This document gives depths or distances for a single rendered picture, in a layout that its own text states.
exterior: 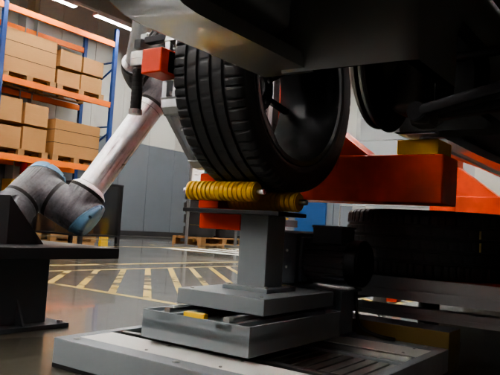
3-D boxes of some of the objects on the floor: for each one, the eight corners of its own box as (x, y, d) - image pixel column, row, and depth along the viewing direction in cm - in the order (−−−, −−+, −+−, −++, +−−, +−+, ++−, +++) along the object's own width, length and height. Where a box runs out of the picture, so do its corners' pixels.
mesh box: (77, 242, 944) (82, 180, 950) (28, 237, 1018) (33, 179, 1024) (120, 243, 1014) (125, 185, 1021) (71, 239, 1089) (76, 184, 1095)
